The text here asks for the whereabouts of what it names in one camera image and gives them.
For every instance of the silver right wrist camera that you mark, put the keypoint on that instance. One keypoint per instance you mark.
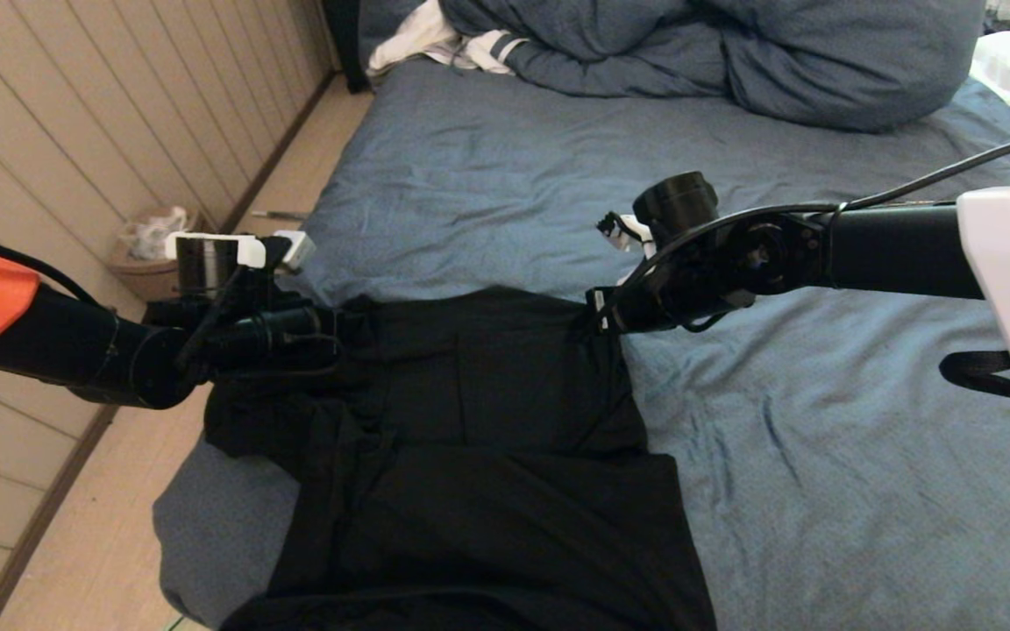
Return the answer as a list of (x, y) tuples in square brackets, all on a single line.
[(623, 232)]

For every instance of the brown trash bin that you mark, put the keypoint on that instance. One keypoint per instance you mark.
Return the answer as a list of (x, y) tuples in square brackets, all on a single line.
[(141, 279)]

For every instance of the thin dark pen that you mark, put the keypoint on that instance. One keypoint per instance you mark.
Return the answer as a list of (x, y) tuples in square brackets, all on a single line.
[(281, 216)]

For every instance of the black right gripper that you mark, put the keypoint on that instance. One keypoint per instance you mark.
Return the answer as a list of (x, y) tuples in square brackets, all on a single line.
[(672, 298)]

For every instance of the black printed t-shirt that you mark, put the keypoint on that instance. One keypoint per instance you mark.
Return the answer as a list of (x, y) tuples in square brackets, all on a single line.
[(487, 482)]

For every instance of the blue bunched duvet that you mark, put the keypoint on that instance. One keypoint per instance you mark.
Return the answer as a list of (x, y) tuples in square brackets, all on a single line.
[(733, 61)]

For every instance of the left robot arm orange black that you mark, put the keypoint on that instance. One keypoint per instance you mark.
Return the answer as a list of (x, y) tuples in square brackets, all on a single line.
[(75, 350)]

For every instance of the black bedside furniture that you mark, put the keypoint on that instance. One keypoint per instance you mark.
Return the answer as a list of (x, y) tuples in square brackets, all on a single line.
[(345, 44)]

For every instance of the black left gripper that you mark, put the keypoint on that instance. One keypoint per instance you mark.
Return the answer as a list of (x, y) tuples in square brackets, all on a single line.
[(277, 342)]

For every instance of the clear plastic bin bag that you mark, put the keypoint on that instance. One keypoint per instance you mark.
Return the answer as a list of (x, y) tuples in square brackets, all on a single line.
[(150, 237)]

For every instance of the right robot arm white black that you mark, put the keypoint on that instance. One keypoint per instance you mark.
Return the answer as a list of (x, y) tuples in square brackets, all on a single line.
[(899, 250)]

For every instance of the white striped garment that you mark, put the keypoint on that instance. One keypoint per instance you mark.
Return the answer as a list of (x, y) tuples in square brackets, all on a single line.
[(417, 39)]

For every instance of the bed with blue sheet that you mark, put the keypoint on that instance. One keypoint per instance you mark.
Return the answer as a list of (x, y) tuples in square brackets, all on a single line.
[(821, 526)]

